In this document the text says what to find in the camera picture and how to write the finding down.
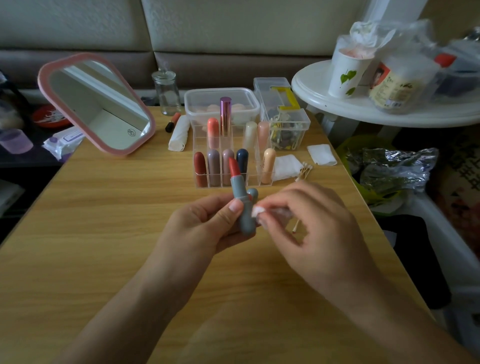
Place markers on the person's left hand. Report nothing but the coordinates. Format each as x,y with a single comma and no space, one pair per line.
195,232

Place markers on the person's right hand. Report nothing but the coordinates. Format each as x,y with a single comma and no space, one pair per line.
330,243

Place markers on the person's left thumb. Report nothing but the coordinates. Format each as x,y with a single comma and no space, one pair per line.
225,219

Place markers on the person's right thumb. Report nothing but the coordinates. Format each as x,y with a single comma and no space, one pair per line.
279,234

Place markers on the white cotton pad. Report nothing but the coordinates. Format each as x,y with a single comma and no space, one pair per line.
321,154
277,213
287,167

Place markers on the grey lipstick with red tip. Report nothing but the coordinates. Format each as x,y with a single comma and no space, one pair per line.
244,202

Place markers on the person's left forearm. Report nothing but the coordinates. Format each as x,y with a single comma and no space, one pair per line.
142,315

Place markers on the person's right forearm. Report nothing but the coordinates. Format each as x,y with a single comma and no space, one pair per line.
405,330

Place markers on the cotton swab with stained tip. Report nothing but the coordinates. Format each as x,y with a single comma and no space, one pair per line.
296,227

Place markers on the grey lipstick cap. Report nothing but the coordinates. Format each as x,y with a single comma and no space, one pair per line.
254,193

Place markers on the clear acrylic lipstick organiser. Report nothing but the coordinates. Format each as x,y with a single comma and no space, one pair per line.
232,176

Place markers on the mauve lipstick tube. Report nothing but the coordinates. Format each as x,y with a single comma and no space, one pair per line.
213,167

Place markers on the dark red lipstick tube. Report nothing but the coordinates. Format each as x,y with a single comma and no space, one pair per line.
200,168

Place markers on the dusty pink lipstick tube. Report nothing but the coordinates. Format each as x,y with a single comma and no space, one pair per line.
226,159

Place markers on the navy blue lipstick tube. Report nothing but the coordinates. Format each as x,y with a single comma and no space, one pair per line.
242,159

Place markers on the bunch of cotton swabs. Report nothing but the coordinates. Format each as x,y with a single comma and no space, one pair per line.
304,170

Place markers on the peach lipstick tube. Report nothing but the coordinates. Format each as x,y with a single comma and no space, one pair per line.
268,165

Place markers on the cream lipstick tube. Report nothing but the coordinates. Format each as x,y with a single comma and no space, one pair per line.
250,135

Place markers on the coral lipstick tube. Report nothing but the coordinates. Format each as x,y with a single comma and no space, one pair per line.
213,131

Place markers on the pale pink lipstick tube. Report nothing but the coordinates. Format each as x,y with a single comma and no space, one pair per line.
263,135

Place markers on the rolled white cloth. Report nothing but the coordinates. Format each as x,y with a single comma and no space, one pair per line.
179,133

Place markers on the metallic purple lipstick tube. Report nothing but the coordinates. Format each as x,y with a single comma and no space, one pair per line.
225,114

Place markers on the orange and black lipstick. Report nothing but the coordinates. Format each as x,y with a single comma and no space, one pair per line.
173,122

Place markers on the clear plastic tub with puffs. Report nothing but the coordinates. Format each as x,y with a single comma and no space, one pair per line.
221,103

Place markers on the silver and green foil bag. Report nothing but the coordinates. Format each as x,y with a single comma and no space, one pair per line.
390,172

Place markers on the small clear glass jar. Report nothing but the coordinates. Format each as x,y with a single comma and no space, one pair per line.
167,92

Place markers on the white round side table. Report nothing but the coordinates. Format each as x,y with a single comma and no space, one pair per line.
375,105

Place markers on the pink framed table mirror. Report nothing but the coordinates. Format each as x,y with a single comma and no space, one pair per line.
98,103

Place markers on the paper cup with green leaves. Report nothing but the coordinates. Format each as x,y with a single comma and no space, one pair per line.
348,73

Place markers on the grey upholstered sofa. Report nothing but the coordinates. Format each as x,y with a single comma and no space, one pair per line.
225,41

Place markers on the pack of wet wipes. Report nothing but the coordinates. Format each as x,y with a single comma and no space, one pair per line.
63,142

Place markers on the clear labelled plastic jar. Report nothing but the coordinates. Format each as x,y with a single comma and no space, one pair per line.
401,84

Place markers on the red patterned plate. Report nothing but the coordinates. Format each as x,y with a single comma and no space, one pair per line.
49,116

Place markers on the translucent purple cup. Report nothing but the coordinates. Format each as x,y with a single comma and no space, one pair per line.
15,141

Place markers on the clear plastic bag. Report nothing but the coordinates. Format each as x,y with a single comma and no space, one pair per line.
390,37

